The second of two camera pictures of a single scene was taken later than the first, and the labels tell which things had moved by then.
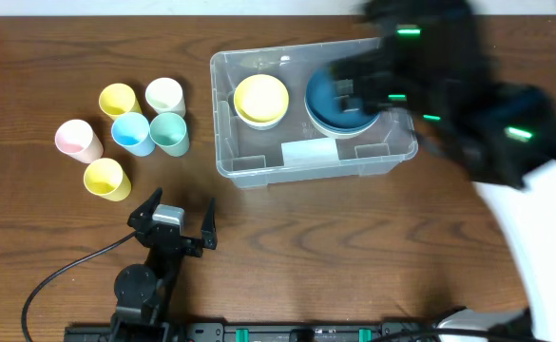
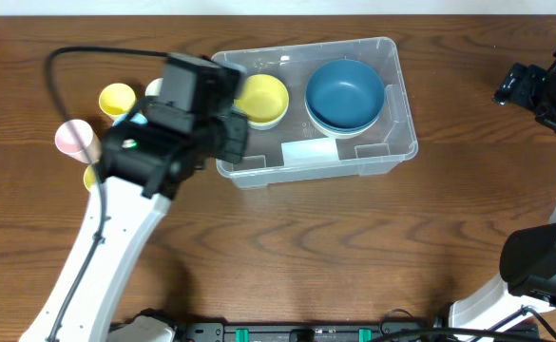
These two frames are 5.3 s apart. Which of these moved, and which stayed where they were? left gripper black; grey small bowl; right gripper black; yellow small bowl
Moved: right gripper black; left gripper black
Stayed: grey small bowl; yellow small bowl
